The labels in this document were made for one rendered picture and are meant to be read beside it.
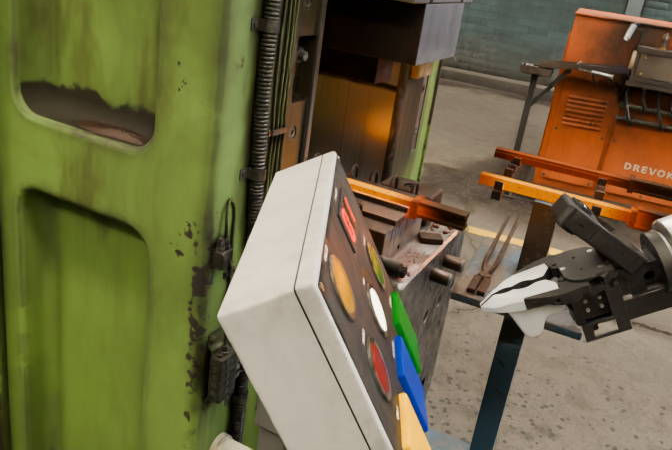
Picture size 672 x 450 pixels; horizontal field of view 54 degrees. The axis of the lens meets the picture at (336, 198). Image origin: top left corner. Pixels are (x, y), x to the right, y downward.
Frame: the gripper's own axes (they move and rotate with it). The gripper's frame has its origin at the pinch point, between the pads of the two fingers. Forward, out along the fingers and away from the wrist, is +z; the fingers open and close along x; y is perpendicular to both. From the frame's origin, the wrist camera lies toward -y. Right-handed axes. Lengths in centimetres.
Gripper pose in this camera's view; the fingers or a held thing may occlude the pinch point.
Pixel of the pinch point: (489, 299)
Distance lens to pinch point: 80.4
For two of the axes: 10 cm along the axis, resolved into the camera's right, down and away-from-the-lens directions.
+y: 3.8, 8.7, 3.1
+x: 0.4, -3.5, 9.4
